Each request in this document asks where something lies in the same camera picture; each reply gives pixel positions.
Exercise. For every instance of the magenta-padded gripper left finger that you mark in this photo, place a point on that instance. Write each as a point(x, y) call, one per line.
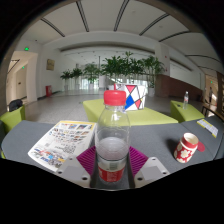
point(71, 170)

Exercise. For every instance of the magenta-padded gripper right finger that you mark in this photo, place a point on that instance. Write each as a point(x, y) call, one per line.
point(151, 170)

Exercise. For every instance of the clear red-capped water bottle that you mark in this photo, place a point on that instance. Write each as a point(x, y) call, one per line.
point(112, 146)

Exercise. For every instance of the colourful printed magazine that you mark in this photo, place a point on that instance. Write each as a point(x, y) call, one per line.
point(61, 141)

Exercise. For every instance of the wide lime green ottoman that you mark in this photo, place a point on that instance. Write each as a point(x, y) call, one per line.
point(150, 117)

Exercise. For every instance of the flat round red coaster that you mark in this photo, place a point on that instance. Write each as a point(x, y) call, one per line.
point(201, 146)

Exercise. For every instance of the small lime green ottoman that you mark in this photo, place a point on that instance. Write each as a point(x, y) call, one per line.
point(188, 115)

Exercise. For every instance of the yellow and white brochure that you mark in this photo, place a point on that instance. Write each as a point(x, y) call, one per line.
point(207, 127)

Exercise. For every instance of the red blue white patterned cube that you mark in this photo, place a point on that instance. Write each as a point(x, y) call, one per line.
point(136, 96)

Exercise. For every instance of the small clear plastic bottle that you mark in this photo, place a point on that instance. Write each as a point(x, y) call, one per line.
point(185, 100)

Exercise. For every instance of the lime green seat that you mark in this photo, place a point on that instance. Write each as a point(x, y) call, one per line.
point(11, 120)

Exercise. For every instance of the red fire extinguisher box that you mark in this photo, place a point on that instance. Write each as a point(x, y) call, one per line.
point(48, 91)

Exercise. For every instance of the wooden bench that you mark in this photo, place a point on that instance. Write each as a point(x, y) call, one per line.
point(213, 111)

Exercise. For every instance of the brown wooden counter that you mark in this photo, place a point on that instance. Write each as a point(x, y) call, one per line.
point(176, 88)

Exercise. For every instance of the black bag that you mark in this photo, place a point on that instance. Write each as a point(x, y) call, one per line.
point(15, 105)

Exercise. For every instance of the person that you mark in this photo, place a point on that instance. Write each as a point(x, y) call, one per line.
point(210, 95)

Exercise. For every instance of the group of potted green plants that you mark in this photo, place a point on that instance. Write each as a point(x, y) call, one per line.
point(113, 66)

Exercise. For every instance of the green exit sign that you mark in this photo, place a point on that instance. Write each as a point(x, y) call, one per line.
point(26, 49)

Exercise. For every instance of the framed wall picture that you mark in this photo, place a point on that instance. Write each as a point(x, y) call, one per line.
point(50, 64)

